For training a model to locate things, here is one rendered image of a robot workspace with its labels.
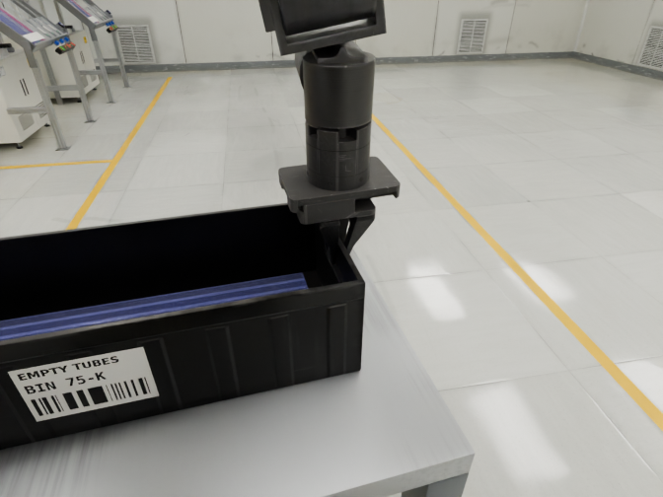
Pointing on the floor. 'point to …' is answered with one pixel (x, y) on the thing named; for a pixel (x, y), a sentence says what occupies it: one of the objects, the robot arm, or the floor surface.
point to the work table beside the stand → (272, 438)
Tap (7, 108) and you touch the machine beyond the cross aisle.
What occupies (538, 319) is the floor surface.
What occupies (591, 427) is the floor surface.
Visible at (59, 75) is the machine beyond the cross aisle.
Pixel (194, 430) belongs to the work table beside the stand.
